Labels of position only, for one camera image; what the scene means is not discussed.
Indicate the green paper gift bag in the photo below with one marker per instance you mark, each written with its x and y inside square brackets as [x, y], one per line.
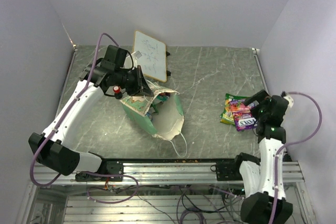
[161, 115]

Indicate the purple Fox's candy bag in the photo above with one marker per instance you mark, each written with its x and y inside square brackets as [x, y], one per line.
[242, 116]

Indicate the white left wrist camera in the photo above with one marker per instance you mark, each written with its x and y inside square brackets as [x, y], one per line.
[136, 55]

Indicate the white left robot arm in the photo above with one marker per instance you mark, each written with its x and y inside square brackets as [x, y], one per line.
[51, 148]

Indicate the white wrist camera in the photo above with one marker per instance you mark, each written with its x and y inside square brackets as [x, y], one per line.
[136, 55]
[288, 98]

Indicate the green snack pouch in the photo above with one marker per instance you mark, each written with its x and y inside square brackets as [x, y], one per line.
[162, 97]

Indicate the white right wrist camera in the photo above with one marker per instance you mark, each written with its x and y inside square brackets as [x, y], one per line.
[288, 98]

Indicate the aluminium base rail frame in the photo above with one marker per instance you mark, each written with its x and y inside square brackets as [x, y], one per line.
[176, 173]

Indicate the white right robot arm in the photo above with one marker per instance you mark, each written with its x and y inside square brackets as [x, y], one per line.
[265, 197]

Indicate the yellow green Fox's candy bag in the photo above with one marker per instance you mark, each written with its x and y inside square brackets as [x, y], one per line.
[226, 116]

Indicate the blue white snack packet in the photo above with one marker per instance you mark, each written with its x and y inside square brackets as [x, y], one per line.
[151, 115]

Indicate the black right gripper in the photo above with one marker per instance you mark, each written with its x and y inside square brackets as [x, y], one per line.
[262, 97]

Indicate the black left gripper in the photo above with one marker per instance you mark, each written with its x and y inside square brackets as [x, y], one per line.
[137, 88]

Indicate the small yellow-framed whiteboard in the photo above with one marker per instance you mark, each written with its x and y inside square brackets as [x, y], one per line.
[154, 58]

